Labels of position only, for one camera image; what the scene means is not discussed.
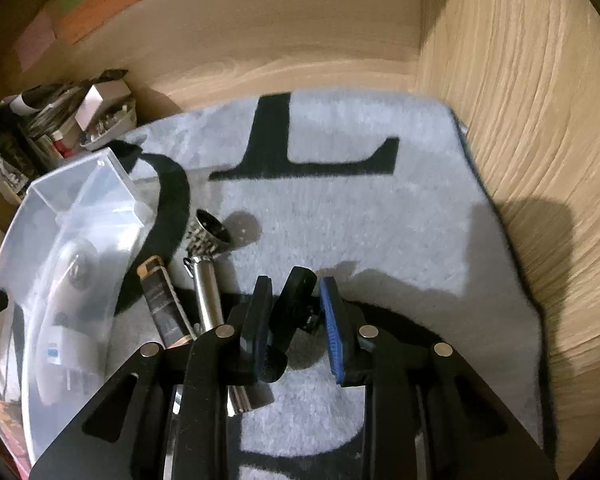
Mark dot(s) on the white handheld device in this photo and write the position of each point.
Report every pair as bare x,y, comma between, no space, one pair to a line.
75,270

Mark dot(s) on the orange sticky note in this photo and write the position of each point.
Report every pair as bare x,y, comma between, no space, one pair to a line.
115,5

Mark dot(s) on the small white box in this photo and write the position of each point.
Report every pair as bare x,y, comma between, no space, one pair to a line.
100,102

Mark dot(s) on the clear plastic storage box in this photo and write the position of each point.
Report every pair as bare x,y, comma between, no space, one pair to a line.
95,195

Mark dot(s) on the white bowl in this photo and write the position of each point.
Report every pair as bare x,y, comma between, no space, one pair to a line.
112,132

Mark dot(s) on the white charger plug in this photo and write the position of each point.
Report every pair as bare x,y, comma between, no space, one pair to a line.
55,350

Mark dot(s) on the silver perforated metal head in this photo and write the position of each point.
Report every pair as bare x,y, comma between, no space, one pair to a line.
210,232

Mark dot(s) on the pink sticky note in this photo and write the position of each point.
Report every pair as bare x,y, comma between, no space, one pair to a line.
35,40

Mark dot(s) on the black copper lighter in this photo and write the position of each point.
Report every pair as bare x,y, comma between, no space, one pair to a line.
162,305

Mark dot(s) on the rolled newspaper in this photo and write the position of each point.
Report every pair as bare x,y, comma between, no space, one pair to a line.
35,97

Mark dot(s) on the grey lettered rug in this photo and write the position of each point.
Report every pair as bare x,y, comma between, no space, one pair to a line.
380,240

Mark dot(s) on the black clip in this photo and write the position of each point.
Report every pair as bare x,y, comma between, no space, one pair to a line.
292,300

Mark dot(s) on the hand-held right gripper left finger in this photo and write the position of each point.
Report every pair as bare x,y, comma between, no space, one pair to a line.
260,322

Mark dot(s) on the stack of books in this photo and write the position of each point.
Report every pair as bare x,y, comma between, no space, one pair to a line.
55,125

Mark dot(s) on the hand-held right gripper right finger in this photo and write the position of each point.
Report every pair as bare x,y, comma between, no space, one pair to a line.
332,327

